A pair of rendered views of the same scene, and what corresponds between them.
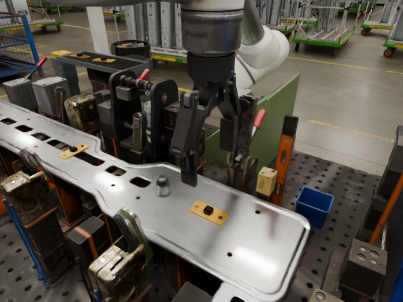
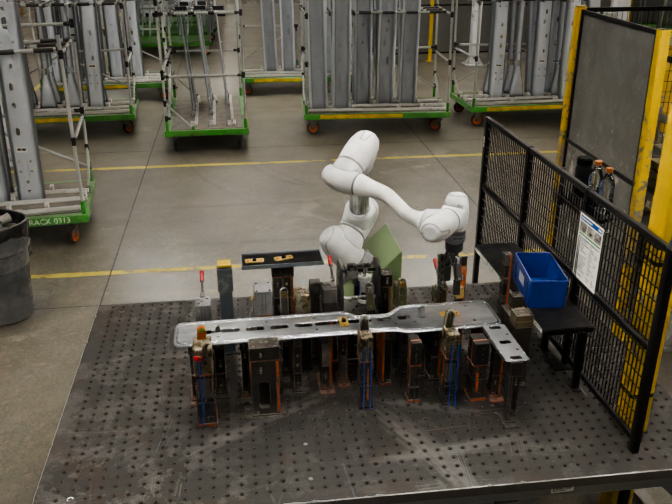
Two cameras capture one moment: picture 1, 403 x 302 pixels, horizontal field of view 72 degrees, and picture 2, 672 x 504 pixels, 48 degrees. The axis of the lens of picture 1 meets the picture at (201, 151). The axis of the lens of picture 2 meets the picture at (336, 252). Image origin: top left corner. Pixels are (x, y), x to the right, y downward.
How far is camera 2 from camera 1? 2.89 m
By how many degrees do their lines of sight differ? 37
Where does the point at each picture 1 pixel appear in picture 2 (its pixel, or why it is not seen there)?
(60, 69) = (229, 277)
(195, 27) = (458, 236)
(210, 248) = (466, 321)
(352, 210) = not seen: hidden behind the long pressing
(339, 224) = not seen: hidden behind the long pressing
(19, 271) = (345, 415)
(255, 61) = (366, 225)
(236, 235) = (468, 315)
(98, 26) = not seen: outside the picture
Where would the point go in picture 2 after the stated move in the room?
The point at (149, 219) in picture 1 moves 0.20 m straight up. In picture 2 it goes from (432, 324) to (435, 282)
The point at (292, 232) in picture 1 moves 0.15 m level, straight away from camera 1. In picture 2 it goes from (484, 306) to (469, 291)
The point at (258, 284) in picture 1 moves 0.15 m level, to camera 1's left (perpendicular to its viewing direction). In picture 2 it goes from (491, 321) to (469, 333)
